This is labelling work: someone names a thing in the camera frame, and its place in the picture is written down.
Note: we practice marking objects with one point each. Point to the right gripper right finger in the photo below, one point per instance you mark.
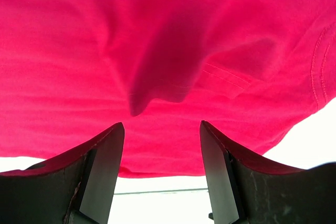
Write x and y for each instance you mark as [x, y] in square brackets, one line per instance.
[245, 187]

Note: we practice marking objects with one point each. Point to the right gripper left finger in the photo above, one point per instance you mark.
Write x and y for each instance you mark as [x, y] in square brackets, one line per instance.
[76, 186]

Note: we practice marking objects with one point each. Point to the magenta t shirt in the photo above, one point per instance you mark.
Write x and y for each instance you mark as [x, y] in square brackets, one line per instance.
[72, 68]

